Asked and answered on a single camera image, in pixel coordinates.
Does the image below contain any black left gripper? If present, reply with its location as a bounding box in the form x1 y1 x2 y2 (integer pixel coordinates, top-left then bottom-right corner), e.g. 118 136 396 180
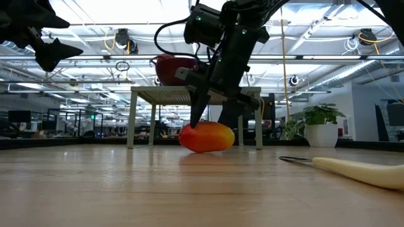
0 0 85 73

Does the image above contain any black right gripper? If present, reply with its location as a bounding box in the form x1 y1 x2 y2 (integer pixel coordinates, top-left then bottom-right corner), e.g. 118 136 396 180
174 18 271 130

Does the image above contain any purple plastic colander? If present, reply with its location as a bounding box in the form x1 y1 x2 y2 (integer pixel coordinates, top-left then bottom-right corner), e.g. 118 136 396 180
150 53 199 87

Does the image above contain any green perforated metal shelf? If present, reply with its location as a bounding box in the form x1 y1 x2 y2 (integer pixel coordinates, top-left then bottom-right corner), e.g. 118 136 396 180
126 85 264 151

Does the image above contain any black monitor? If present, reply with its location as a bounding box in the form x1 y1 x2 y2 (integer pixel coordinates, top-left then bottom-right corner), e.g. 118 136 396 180
8 110 32 124
386 102 404 127

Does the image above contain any potted green plant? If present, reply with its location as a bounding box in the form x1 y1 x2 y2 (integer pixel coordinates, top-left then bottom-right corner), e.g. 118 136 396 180
283 103 347 148

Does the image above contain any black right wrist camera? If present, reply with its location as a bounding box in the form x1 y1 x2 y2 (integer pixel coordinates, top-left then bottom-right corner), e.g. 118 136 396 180
183 3 223 48

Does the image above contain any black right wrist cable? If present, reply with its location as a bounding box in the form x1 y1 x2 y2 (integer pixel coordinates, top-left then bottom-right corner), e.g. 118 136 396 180
153 17 203 59

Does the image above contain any black aluminium table frame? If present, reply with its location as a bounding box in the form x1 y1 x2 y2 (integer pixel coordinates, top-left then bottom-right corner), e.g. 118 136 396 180
0 137 404 153

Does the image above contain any cream handled table knife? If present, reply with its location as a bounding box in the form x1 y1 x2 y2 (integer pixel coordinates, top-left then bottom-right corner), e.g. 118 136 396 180
277 155 404 191

